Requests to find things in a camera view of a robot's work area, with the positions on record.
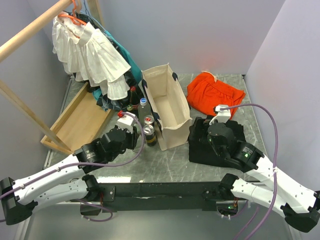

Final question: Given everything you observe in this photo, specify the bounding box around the cream canvas tote bag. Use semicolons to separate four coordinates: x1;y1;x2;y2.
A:
141;64;192;151

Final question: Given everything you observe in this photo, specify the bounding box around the coca-cola glass bottle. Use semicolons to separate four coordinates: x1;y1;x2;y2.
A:
130;86;140;110

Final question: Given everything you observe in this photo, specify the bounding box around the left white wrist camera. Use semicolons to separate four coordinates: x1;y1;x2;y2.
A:
116;111;136;134

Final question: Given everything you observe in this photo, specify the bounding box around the black cloth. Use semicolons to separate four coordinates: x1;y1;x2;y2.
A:
188;116;246;168

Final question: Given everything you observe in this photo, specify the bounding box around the purple cable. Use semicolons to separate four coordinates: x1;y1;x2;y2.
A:
0;111;146;223
214;103;279;240

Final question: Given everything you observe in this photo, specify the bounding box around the white ruffled garment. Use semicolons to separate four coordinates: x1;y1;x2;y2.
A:
52;16;131;100

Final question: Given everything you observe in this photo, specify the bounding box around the orange clothes hanger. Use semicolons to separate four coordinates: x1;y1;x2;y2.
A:
58;0;87;26

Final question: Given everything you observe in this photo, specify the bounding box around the green glass bottle gold cap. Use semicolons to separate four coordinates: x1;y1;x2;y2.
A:
126;104;134;112

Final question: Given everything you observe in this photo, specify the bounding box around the orange cloth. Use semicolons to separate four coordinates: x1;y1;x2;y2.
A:
186;71;246;116

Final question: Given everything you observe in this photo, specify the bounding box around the dark soda can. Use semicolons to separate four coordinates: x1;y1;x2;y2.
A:
143;124;157;147

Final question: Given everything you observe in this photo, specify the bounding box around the wooden tray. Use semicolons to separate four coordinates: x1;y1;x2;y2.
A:
41;83;114;155

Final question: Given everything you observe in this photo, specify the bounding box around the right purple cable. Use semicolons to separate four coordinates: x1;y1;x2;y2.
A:
214;103;279;240

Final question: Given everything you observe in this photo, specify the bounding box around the dark floral garment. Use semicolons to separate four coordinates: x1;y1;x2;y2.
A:
76;12;144;111

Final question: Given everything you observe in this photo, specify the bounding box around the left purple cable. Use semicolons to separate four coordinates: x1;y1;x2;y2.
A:
0;111;146;223

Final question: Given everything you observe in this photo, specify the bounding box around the teal garment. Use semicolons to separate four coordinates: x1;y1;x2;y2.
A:
93;30;144;101

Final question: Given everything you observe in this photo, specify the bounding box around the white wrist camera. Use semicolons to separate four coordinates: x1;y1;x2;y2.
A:
209;104;231;125
116;111;136;134

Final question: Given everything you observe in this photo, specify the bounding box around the red bull can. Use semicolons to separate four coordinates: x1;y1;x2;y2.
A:
143;115;155;127

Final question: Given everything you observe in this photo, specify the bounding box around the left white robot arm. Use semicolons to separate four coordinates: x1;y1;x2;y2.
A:
0;126;145;225

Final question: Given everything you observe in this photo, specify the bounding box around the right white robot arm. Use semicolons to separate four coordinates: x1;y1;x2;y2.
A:
188;117;320;233

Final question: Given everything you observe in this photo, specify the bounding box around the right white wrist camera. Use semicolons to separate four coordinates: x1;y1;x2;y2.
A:
209;104;231;125

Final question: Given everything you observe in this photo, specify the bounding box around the pocari sweat plastic bottle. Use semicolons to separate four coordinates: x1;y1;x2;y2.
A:
138;97;152;125

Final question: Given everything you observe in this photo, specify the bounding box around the wooden clothes rail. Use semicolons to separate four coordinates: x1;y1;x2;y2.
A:
0;0;90;147

